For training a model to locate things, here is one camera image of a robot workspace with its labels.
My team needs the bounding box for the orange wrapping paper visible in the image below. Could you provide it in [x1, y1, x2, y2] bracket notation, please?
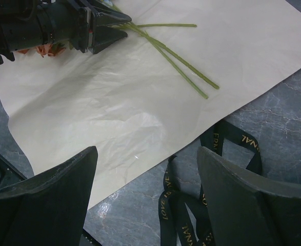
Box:
[0, 0, 301, 207]

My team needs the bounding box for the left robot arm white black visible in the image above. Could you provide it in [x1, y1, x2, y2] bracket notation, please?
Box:
[0, 1, 132, 65]

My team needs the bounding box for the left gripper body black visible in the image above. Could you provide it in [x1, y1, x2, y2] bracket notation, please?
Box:
[9, 1, 96, 53]

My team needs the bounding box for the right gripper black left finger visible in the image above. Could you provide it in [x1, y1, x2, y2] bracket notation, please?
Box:
[0, 147, 97, 245]

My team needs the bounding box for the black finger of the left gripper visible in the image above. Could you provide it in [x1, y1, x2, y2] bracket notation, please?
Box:
[90, 26, 128, 54]
[89, 1, 132, 27]

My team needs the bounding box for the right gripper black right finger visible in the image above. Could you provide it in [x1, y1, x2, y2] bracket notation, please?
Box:
[197, 147, 301, 245]

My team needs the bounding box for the black ribbon gold lettering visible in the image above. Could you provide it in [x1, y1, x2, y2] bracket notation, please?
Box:
[158, 120, 263, 245]

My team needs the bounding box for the artificial flower bunch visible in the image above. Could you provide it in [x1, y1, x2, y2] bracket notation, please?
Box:
[16, 0, 220, 100]

